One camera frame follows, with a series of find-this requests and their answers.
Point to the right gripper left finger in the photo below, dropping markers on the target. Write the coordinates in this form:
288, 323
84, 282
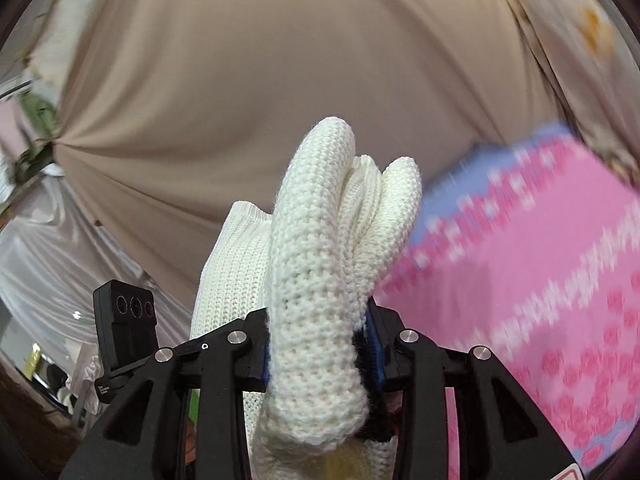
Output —
181, 413

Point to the black camera box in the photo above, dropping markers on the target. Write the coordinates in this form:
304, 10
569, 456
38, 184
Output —
125, 325

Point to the white satin curtain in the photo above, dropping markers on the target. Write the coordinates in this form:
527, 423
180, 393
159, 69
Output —
52, 260

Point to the floral beige blanket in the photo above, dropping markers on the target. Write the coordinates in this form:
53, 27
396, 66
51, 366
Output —
591, 57

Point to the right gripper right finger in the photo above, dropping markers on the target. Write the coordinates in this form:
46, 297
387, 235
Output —
452, 414

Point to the beige fabric headboard cover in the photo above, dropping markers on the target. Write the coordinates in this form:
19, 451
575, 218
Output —
175, 109

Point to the white red black knit sweater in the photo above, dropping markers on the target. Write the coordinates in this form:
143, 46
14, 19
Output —
338, 224

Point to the pink floral bed sheet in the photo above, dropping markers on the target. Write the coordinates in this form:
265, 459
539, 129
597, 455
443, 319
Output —
533, 251

